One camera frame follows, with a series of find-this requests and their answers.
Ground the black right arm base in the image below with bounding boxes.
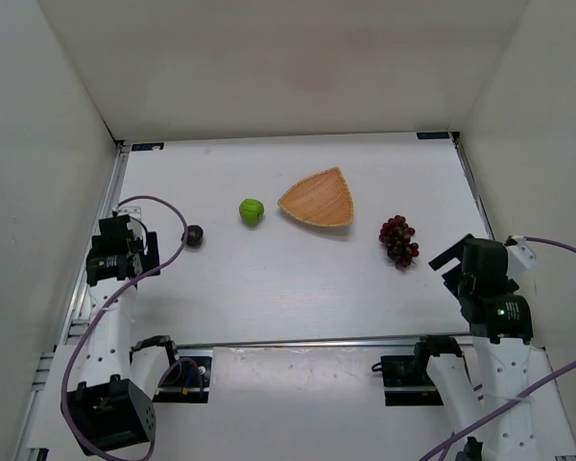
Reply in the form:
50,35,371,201
371,336,444,407

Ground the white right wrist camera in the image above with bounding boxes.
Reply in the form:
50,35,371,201
504,235,536,279

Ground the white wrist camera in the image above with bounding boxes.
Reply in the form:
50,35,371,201
110,205,142,221
504,235,536,279

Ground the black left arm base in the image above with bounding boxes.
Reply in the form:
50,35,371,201
153,356,212,404

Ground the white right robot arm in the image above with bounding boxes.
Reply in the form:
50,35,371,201
415,234,542,460

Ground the blue corner label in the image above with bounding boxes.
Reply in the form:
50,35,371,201
131,142,164,152
417,132,450,140

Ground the dark brown fake fruit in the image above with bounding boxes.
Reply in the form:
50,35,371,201
180,225,204,249

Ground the green fake apple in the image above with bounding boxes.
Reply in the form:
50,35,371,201
238,199,265,226

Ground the front aluminium rail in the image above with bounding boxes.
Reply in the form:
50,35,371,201
177,331,474,351

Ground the blue right corner label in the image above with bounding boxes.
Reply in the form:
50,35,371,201
417,132,450,140

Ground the woven triangular fruit basket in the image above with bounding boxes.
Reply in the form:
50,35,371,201
277,167,354,228

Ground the blue left corner label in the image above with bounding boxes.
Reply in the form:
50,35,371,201
131,142,164,152

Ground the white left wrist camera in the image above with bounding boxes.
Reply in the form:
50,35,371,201
110,205,142,221

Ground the left aluminium rail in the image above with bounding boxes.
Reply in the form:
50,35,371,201
16,139,131,450

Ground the red fake grape bunch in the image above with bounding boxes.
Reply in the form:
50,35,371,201
378,215,420,270

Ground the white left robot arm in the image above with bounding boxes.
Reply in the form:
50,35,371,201
65,213,177,456

